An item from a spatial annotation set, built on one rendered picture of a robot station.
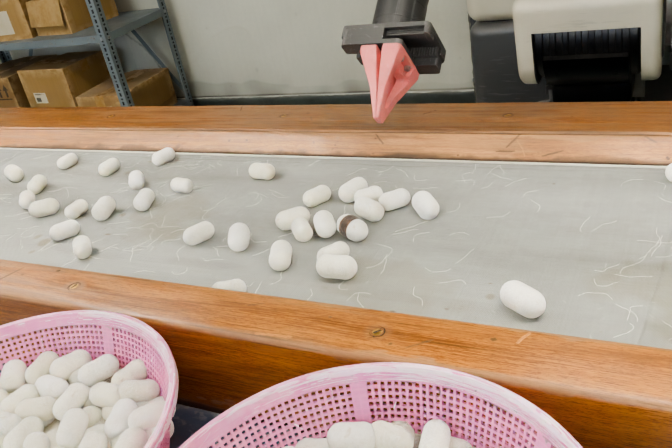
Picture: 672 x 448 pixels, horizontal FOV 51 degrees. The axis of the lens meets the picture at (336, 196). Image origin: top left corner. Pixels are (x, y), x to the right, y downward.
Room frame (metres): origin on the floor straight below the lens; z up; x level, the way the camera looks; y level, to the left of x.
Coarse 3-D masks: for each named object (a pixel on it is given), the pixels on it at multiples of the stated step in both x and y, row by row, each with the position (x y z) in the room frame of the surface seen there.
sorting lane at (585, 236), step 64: (0, 192) 0.90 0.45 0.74; (64, 192) 0.86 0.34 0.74; (128, 192) 0.81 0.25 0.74; (192, 192) 0.77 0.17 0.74; (256, 192) 0.74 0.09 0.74; (384, 192) 0.67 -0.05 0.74; (448, 192) 0.64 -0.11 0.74; (512, 192) 0.62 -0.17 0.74; (576, 192) 0.59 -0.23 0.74; (640, 192) 0.57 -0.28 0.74; (0, 256) 0.71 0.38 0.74; (64, 256) 0.68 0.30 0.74; (128, 256) 0.65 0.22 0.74; (192, 256) 0.62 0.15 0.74; (256, 256) 0.59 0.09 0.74; (384, 256) 0.55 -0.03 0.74; (448, 256) 0.53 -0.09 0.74; (512, 256) 0.51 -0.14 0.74; (576, 256) 0.49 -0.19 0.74; (640, 256) 0.47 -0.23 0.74; (512, 320) 0.42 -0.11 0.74; (576, 320) 0.41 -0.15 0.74; (640, 320) 0.39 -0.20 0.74
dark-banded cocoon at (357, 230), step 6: (342, 216) 0.60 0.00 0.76; (354, 222) 0.58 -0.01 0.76; (360, 222) 0.58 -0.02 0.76; (348, 228) 0.58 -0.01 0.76; (354, 228) 0.58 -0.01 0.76; (360, 228) 0.58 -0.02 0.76; (366, 228) 0.58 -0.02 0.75; (348, 234) 0.58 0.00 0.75; (354, 234) 0.58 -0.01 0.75; (360, 234) 0.58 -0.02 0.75; (366, 234) 0.58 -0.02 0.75; (354, 240) 0.58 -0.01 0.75; (360, 240) 0.58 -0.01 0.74
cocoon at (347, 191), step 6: (354, 180) 0.67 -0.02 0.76; (360, 180) 0.67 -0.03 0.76; (342, 186) 0.67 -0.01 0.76; (348, 186) 0.66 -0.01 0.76; (354, 186) 0.67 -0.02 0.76; (360, 186) 0.67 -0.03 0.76; (366, 186) 0.67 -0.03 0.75; (342, 192) 0.66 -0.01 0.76; (348, 192) 0.66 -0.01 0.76; (354, 192) 0.66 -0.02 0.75; (342, 198) 0.66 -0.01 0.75; (348, 198) 0.66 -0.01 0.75
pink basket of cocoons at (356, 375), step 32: (288, 384) 0.37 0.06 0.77; (320, 384) 0.37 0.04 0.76; (352, 384) 0.37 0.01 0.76; (384, 384) 0.36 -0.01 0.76; (448, 384) 0.35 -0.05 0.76; (480, 384) 0.33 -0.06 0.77; (224, 416) 0.35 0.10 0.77; (256, 416) 0.36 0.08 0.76; (288, 416) 0.36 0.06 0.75; (320, 416) 0.36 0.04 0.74; (352, 416) 0.36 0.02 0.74; (384, 416) 0.36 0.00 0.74; (416, 416) 0.35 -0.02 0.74; (448, 416) 0.34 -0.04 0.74; (480, 416) 0.33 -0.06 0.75; (544, 416) 0.30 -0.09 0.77
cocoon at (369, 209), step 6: (360, 198) 0.63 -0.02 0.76; (366, 198) 0.63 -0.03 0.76; (354, 204) 0.63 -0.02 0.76; (360, 204) 0.62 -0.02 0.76; (366, 204) 0.62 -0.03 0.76; (372, 204) 0.61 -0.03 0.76; (378, 204) 0.61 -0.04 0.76; (360, 210) 0.62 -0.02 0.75; (366, 210) 0.61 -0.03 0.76; (372, 210) 0.61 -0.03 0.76; (378, 210) 0.61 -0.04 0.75; (360, 216) 0.62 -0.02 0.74; (366, 216) 0.61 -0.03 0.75; (372, 216) 0.61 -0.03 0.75; (378, 216) 0.61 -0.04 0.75
